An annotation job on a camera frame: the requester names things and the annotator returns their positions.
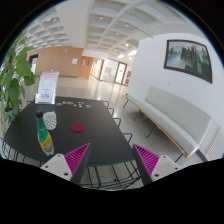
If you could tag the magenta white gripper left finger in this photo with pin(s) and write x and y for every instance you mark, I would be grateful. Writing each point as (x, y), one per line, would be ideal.
(70, 166)

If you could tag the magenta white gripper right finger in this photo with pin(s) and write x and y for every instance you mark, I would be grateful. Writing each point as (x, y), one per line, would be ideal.
(151, 166)

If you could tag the green glass water bottle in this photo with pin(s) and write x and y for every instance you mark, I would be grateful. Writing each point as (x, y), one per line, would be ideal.
(44, 136)

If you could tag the red round coaster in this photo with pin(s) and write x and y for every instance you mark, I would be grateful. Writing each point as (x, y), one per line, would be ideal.
(77, 127)

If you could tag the white patterned cup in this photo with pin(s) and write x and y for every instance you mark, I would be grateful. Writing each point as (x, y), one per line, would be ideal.
(50, 120)

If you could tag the white long bench sofa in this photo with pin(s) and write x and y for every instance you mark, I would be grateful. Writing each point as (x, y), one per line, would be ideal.
(189, 127)

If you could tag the small coasters on table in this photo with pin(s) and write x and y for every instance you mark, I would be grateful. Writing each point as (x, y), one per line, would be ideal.
(78, 104)

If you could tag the white standing sign board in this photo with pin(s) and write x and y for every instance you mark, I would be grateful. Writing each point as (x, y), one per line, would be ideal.
(46, 93)

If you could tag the green leafy potted plant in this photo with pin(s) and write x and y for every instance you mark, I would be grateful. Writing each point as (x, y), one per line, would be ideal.
(14, 77)

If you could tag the framed landscape painting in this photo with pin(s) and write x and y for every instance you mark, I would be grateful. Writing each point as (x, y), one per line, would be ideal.
(188, 57)

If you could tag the black table with wire base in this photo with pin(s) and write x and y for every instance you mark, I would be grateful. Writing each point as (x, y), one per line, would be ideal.
(111, 164)

